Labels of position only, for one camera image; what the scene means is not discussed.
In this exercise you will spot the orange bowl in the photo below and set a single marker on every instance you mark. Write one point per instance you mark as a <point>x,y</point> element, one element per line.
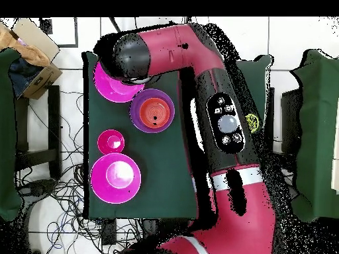
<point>155,111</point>

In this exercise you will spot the purple bowl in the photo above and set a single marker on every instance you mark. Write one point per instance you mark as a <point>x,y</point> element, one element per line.
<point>135,116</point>

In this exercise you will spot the large pink bowl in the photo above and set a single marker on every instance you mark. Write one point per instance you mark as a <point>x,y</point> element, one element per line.
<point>100,182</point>
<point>111,91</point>

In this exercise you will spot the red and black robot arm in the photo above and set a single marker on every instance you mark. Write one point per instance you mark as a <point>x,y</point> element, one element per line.
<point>238,211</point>

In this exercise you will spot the dark green tablecloth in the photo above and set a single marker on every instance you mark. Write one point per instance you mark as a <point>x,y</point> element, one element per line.
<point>159,172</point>

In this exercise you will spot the crimson bowl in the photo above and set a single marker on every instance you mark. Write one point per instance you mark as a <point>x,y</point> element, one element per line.
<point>104,144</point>

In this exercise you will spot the black floor box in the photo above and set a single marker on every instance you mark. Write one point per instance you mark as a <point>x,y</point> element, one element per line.
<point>108,232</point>

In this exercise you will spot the black tripod leg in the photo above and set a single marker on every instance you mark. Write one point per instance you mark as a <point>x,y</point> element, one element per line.
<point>114,24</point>

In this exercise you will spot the black rounded floor base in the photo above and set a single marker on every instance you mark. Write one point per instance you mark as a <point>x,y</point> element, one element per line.
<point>39,186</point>

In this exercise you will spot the cardboard box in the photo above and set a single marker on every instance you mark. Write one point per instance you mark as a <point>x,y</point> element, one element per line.
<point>39,79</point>

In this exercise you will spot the green side table cloth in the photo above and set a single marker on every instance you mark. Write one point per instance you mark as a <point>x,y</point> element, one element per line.
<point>8,132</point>
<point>317,132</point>

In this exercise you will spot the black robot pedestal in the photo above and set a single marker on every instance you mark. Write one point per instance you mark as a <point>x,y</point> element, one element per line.
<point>153,225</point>

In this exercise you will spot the black stool frame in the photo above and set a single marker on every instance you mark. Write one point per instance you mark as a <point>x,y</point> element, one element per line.
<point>54,119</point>

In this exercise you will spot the black square frame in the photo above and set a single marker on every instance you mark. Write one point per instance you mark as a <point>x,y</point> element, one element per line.
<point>76,31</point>

